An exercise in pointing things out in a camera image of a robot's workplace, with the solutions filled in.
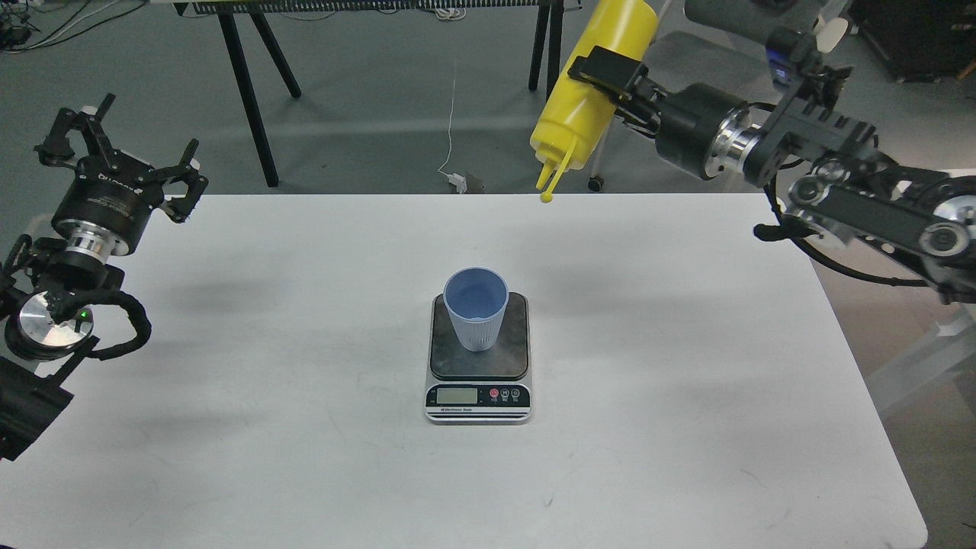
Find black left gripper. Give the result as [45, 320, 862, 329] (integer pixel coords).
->
[34, 93, 209, 258]

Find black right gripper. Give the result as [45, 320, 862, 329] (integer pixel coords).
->
[568, 46, 747, 181]

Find yellow squeeze bottle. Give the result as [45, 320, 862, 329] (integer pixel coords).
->
[529, 1, 658, 203]

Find blue ribbed plastic cup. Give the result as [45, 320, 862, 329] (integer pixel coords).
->
[443, 267, 509, 352]

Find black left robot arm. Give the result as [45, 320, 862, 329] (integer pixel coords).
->
[1, 94, 208, 461]

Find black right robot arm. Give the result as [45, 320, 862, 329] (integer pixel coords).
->
[568, 27, 975, 303]

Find digital kitchen scale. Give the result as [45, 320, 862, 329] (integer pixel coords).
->
[424, 292, 535, 425]

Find grey office chair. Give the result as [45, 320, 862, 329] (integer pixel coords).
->
[588, 0, 850, 192]

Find black legged table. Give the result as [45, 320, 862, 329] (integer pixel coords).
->
[185, 1, 583, 194]

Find black cabinet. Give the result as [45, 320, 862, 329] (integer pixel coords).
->
[847, 1, 975, 82]

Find floor cables bundle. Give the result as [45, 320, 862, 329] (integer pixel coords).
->
[0, 0, 146, 54]

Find white charger cable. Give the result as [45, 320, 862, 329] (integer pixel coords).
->
[438, 61, 486, 194]

